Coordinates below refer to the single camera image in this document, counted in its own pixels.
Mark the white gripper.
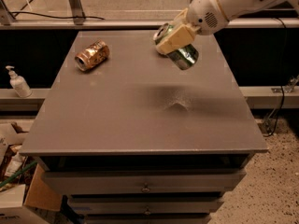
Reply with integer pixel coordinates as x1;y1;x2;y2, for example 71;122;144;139
154;0;229;55

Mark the green soda can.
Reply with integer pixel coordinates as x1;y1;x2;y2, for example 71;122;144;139
153;23;199;70

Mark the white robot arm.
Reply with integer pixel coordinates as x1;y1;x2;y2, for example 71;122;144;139
156;0;299;55

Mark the gold dented soda can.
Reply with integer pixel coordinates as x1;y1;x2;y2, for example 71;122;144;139
75;40;110;72

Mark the grey drawer cabinet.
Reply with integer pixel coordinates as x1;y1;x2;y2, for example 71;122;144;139
21;31;266;224

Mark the top grey drawer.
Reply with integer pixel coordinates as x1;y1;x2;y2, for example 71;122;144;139
42;169;246;195

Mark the grey drawer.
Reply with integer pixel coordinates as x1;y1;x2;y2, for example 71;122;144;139
68;196;223;215
42;169;246;195

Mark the white pump sanitizer bottle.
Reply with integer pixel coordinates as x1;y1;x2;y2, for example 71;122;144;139
6;65;32;98

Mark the green stick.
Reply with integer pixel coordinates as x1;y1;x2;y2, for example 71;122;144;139
0;161;37;188

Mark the middle grey drawer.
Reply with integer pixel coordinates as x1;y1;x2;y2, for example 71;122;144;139
68;196;223;215

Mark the cardboard box with clutter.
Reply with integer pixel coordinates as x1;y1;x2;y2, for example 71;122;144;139
0;120;62;224

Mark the black cable at right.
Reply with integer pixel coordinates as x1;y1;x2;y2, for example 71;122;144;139
263;17;288;138

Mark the black floor cable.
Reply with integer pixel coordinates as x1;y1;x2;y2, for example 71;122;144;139
8;10;107;21

